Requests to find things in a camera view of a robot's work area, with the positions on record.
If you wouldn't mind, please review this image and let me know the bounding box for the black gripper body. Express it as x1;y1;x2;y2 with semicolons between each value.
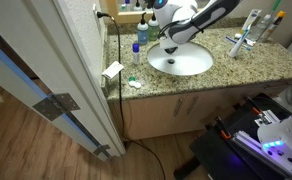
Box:
168;22;196;44

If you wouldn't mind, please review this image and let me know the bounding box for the black robot cart platform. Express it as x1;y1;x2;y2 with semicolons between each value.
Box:
173;92;292;180

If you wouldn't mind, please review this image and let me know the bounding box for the white paper card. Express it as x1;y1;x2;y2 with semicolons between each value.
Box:
101;60;125;80

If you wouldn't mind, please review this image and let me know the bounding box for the white oval sink basin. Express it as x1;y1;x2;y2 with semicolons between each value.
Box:
146;41;214;77

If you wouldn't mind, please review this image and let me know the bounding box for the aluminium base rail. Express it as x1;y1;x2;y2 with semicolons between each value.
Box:
230;109;292;180

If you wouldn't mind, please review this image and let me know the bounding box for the green soap pump bottle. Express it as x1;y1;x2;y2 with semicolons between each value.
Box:
148;12;161;42

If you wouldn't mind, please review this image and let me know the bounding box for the sunscreen spray bottle orange cap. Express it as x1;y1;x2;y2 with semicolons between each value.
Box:
260;10;287;43

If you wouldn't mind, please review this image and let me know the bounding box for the wood framed wall mirror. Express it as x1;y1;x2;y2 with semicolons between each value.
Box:
105;0;220;25

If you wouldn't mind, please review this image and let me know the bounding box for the orange black clamp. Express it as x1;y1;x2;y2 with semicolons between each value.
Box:
214;116;233;141
244;96;264;116

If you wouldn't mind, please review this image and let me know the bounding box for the small white bottle blue cap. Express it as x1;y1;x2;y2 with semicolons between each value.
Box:
132;42;141;66

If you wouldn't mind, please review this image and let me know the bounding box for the large metal door hinge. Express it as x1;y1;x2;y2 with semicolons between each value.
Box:
32;93;81;122

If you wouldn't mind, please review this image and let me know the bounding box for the white door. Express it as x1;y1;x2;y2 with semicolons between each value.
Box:
0;0;127;163

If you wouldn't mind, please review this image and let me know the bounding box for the blue soap pump bottle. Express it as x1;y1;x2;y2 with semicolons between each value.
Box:
137;12;150;46

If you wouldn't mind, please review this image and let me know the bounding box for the small metal door hinge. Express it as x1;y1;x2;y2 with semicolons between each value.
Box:
93;144;112;158

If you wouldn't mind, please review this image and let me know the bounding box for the small white toothpaste tube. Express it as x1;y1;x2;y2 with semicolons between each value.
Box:
244;37;258;47

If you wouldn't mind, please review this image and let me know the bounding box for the tall white standing tube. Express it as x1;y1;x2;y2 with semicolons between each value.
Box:
228;8;263;59

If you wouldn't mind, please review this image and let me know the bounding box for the black power cable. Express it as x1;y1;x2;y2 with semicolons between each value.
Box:
96;11;167;180

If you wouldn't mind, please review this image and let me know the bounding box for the white wall power outlet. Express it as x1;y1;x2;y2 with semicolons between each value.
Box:
92;3;100;24

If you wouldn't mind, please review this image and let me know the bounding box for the blue white toothbrush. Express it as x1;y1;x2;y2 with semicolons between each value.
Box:
225;33;252;52

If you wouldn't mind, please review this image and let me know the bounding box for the metal cabinet handle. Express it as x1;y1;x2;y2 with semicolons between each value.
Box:
173;97;184;118
186;96;200;116

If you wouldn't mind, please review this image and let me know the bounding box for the clear plastic bottle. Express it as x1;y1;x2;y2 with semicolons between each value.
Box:
249;13;274;43

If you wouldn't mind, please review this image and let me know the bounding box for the wooden vanity cabinet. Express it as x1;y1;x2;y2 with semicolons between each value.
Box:
107;79;292;141

